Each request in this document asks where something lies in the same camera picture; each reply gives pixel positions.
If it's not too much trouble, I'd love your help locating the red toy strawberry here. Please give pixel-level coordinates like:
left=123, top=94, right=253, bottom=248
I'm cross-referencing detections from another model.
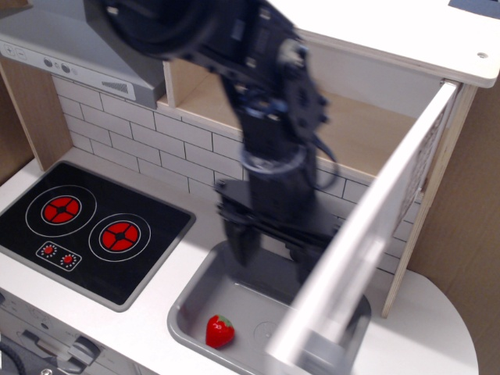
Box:
left=205, top=315, right=235, bottom=348

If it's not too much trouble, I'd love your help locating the white toy microwave door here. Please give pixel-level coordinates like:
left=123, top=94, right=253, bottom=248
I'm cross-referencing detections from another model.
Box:
left=266, top=80, right=459, bottom=374

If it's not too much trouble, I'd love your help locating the white wooden microwave cabinet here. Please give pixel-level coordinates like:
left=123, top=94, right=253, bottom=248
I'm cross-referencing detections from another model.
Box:
left=154, top=0, right=500, bottom=319

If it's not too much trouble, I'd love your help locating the black toy induction stove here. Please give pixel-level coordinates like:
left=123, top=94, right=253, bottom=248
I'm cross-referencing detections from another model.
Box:
left=1, top=162, right=195, bottom=313

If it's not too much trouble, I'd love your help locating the grey microwave door handle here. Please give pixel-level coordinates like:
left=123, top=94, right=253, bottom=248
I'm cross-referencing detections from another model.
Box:
left=298, top=237, right=387, bottom=374

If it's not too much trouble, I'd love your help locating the grey toy oven door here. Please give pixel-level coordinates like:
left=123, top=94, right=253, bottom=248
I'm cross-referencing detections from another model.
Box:
left=1, top=290, right=153, bottom=374

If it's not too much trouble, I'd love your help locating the grey toy range hood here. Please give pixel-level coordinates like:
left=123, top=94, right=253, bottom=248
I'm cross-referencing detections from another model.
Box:
left=1, top=1, right=166, bottom=109

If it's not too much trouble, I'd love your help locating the grey toy sink basin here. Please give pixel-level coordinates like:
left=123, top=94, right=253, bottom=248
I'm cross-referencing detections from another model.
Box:
left=167, top=238, right=372, bottom=375

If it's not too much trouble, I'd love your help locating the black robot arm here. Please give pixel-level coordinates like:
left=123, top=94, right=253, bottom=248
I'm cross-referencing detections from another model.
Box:
left=100, top=1, right=339, bottom=281

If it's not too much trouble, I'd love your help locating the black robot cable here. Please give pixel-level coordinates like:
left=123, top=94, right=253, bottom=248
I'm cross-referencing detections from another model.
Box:
left=308, top=132, right=341, bottom=192

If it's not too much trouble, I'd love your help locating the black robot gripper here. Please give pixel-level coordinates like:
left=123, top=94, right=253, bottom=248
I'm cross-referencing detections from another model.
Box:
left=215, top=148, right=340, bottom=285

